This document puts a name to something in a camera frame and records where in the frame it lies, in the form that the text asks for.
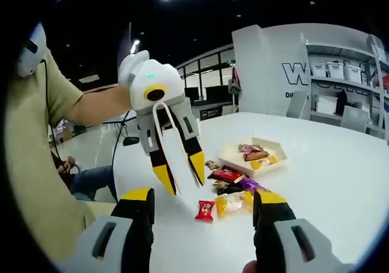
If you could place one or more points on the person's blue jeans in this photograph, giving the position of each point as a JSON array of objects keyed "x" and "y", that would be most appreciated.
[{"x": 91, "y": 181}]

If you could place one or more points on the orange brown snack packet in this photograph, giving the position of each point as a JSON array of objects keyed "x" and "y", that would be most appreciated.
[{"x": 220, "y": 184}]

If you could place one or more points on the grey metal shelf rack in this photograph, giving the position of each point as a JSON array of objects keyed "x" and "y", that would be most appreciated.
[{"x": 346, "y": 81}]

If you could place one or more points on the person in beige shirt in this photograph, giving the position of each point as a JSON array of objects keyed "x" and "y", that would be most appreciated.
[{"x": 33, "y": 163}]

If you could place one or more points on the white worn neck device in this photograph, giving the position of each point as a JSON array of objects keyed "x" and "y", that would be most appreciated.
[{"x": 32, "y": 51}]

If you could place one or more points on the small brown candy packet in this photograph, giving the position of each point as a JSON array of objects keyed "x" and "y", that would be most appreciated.
[{"x": 211, "y": 164}]

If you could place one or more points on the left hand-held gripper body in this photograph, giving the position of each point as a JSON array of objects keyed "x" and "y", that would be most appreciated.
[{"x": 152, "y": 78}]

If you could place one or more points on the cream hexagonal food container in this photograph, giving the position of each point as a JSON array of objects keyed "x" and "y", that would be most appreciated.
[{"x": 231, "y": 156}]

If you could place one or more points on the grey counter with sign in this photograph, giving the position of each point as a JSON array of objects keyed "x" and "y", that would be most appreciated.
[{"x": 212, "y": 112}]

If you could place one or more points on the black monitor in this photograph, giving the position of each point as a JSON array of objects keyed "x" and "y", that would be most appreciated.
[{"x": 217, "y": 92}]

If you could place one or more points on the red chocolate bar packet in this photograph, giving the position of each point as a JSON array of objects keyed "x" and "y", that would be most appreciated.
[{"x": 226, "y": 174}]

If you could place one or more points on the yellow cake packet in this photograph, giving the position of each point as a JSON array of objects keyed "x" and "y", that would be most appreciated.
[
  {"x": 264, "y": 162},
  {"x": 234, "y": 203}
]

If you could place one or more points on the black snack packet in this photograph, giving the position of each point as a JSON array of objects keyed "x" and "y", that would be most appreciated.
[{"x": 227, "y": 190}]

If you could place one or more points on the person's right hand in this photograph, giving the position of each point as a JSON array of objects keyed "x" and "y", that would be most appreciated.
[{"x": 250, "y": 267}]

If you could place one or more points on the brown purple-label snack bar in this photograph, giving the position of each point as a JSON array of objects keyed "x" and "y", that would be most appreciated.
[{"x": 250, "y": 147}]

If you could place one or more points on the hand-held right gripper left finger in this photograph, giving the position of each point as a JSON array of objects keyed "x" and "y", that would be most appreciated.
[{"x": 103, "y": 245}]

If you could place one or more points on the white food tongs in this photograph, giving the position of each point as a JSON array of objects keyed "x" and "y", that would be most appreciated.
[{"x": 176, "y": 166}]

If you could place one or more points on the black canister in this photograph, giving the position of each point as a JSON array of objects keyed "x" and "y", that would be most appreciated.
[{"x": 341, "y": 101}]

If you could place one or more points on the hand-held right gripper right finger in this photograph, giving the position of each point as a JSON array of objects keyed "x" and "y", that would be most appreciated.
[{"x": 291, "y": 248}]

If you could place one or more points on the long purple snack bar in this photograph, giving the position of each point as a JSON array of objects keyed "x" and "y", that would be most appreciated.
[{"x": 252, "y": 184}]

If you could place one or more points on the grey chair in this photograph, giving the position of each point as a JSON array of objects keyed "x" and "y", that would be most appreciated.
[
  {"x": 299, "y": 104},
  {"x": 354, "y": 119}
]

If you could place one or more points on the small red candy packet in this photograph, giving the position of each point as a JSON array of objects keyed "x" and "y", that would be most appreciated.
[{"x": 205, "y": 210}]

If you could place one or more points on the group of white storage bins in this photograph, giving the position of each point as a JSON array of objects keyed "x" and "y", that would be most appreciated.
[{"x": 334, "y": 69}]

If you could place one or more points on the brown red snack bar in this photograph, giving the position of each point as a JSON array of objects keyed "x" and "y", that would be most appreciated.
[{"x": 256, "y": 155}]

